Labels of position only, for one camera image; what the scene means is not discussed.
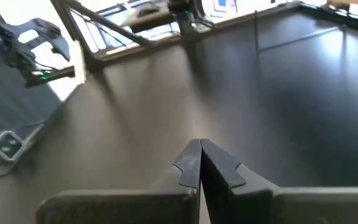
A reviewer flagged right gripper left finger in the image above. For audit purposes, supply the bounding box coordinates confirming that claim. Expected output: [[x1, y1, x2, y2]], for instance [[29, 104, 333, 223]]
[[35, 138, 202, 224]]

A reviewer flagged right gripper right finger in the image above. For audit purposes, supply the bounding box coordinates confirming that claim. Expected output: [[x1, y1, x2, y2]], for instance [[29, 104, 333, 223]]
[[201, 139, 358, 224]]

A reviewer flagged black table mat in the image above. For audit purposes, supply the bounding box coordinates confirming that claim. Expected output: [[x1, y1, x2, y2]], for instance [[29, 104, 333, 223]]
[[0, 6, 358, 224]]

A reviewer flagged dark grey partition panel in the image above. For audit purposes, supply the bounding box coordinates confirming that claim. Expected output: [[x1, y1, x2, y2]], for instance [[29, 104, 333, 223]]
[[0, 70, 62, 141]]

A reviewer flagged small black depth camera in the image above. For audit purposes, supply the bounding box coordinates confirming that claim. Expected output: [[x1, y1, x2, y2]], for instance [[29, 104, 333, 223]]
[[0, 129, 28, 166]]

